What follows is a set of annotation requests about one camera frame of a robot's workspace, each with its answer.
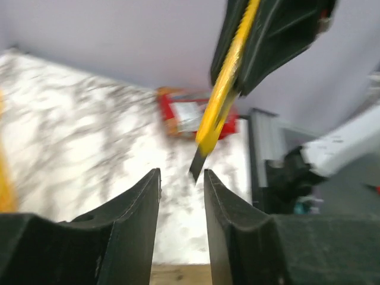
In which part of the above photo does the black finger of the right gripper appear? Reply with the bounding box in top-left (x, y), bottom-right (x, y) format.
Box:
top-left (210, 0), bottom-right (339, 97)

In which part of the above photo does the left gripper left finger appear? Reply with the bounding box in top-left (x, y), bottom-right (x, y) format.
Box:
top-left (1, 168), bottom-right (161, 285)

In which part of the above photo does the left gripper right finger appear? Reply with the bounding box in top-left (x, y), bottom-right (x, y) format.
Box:
top-left (204, 169), bottom-right (379, 284)

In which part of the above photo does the aluminium rail frame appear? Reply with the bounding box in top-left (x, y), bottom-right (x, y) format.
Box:
top-left (249, 109), bottom-right (287, 187)

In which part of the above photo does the brown cardboard express box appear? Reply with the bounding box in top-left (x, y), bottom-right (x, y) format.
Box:
top-left (149, 264), bottom-right (212, 285)

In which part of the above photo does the yellow utility knife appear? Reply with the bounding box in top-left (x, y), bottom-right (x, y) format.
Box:
top-left (189, 0), bottom-right (260, 181)

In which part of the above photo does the red snack bag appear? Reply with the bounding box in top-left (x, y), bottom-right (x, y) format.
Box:
top-left (156, 86), bottom-right (240, 142)

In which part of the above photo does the yellow plastic shopping basket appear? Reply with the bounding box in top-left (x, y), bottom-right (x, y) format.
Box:
top-left (0, 88), bottom-right (18, 213)

